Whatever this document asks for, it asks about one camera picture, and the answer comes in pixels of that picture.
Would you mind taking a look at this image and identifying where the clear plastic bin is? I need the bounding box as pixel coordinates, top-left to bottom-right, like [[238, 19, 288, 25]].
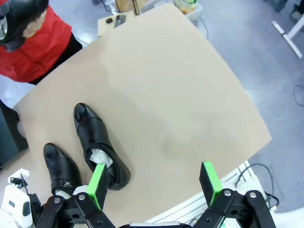
[[174, 0, 203, 24]]

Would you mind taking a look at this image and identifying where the cardboard box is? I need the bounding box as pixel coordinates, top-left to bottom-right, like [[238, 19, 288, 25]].
[[115, 0, 135, 13]]

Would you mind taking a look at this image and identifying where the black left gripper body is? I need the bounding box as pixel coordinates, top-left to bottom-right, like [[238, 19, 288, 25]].
[[28, 193, 47, 226]]

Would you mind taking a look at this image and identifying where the black leather buckle shoe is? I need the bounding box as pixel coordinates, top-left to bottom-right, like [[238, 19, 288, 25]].
[[73, 102, 132, 191], [43, 142, 83, 199]]

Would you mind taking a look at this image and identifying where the white slotted robot base frame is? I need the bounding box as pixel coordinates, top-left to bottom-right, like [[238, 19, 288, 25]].
[[144, 160, 264, 228]]

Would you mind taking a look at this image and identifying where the small beige side table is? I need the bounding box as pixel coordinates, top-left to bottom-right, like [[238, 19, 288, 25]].
[[97, 13, 141, 38]]

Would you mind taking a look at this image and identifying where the black cable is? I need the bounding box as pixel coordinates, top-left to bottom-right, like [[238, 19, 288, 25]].
[[237, 163, 277, 209]]

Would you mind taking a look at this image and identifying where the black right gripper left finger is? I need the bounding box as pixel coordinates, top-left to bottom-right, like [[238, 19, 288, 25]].
[[37, 162, 115, 228]]

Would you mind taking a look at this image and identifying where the person in red jacket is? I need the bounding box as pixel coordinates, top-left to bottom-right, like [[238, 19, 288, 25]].
[[0, 0, 83, 85]]

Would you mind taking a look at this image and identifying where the black shoe stand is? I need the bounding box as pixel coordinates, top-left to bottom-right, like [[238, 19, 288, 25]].
[[0, 99, 29, 168]]

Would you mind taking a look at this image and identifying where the white crumpled paper stuffing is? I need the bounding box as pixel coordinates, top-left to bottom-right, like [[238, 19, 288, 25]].
[[53, 189, 73, 200], [89, 148, 114, 167]]

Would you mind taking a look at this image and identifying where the dark tablet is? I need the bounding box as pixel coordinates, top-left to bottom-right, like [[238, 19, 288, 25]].
[[114, 14, 127, 29]]

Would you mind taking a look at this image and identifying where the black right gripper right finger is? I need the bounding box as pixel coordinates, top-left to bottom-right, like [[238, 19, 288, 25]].
[[194, 160, 278, 228]]

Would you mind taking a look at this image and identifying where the white desk leg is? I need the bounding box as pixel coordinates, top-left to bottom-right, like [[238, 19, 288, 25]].
[[271, 20, 304, 59]]

